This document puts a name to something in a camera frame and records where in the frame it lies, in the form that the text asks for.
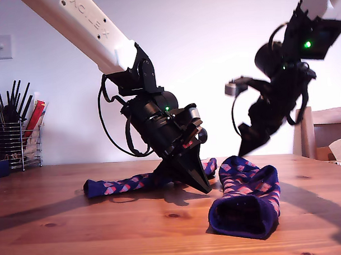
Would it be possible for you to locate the red chopstick packet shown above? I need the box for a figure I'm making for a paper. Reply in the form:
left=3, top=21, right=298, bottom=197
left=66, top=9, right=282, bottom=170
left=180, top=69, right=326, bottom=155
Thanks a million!
left=21, top=100, right=48, bottom=139

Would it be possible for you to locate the cardboard box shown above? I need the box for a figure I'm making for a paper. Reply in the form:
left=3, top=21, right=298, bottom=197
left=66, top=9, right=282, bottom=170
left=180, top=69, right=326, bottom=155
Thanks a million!
left=315, top=146, right=337, bottom=162

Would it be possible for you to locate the chrome wire utensil caddy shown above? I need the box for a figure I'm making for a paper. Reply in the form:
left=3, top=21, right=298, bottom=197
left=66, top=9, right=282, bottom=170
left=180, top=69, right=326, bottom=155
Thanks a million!
left=0, top=120, right=44, bottom=172

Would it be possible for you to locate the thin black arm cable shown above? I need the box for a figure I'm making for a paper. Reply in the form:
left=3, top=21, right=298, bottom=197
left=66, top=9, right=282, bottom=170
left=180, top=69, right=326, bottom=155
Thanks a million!
left=96, top=73, right=151, bottom=159
left=268, top=23, right=291, bottom=56

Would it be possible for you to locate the black round kitchen utensil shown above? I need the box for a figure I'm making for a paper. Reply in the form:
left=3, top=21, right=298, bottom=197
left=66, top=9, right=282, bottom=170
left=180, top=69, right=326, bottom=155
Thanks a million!
left=4, top=104, right=19, bottom=124

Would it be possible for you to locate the wooden chair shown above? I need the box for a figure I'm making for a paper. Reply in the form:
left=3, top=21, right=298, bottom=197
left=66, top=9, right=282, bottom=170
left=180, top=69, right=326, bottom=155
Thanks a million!
left=291, top=105, right=341, bottom=160

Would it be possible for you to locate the navy blue box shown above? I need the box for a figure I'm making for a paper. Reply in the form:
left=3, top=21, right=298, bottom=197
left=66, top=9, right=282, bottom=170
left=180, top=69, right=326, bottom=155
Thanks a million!
left=0, top=160, right=11, bottom=179

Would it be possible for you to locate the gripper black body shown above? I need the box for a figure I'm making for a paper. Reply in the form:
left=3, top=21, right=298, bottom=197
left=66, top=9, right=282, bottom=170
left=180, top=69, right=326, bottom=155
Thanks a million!
left=135, top=115, right=206, bottom=164

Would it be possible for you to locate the thin black camera cable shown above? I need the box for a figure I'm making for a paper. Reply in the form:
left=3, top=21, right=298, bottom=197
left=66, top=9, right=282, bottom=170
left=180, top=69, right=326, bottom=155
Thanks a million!
left=230, top=92, right=246, bottom=138

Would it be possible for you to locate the thick black sleeved cable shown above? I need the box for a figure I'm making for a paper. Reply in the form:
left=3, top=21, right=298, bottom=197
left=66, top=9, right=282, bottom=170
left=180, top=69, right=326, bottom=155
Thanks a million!
left=285, top=72, right=312, bottom=127
left=124, top=116, right=154, bottom=158

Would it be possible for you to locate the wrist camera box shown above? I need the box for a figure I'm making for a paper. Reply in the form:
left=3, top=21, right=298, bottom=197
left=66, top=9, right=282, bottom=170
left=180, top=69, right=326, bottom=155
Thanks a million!
left=169, top=103, right=205, bottom=131
left=223, top=74, right=268, bottom=98

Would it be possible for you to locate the purple pink patterned sock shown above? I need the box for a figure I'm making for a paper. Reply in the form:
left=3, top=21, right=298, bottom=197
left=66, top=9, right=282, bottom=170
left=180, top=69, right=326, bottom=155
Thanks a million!
left=82, top=157, right=219, bottom=200
left=205, top=153, right=283, bottom=243

